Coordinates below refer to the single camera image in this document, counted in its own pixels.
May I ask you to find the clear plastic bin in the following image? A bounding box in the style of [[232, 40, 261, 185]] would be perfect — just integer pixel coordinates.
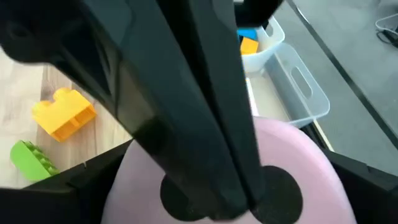
[[245, 42, 331, 129]]

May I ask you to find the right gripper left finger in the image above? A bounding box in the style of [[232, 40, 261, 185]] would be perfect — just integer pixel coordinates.
[[0, 139, 134, 224]]

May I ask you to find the blue knobby toy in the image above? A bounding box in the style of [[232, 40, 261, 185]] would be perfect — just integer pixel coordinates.
[[238, 28, 258, 41]]

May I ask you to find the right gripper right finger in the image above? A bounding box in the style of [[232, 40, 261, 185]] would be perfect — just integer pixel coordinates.
[[323, 149, 398, 224]]

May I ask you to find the pink foam die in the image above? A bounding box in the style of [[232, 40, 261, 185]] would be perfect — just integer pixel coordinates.
[[101, 116, 358, 224]]

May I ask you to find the white plastic bin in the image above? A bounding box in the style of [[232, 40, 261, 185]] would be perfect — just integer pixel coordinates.
[[241, 15, 285, 74]]

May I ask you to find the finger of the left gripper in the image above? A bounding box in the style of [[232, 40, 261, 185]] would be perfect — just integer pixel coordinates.
[[116, 0, 249, 222], [161, 0, 265, 209]]

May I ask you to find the yellow two-stud toy block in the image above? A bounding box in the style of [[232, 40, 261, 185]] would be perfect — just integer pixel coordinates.
[[239, 37, 259, 56]]

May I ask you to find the lime green curved block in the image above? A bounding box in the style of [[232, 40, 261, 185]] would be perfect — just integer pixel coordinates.
[[9, 139, 60, 183]]

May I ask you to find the large yellow toy block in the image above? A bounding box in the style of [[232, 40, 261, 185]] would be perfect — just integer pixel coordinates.
[[30, 87, 97, 143]]

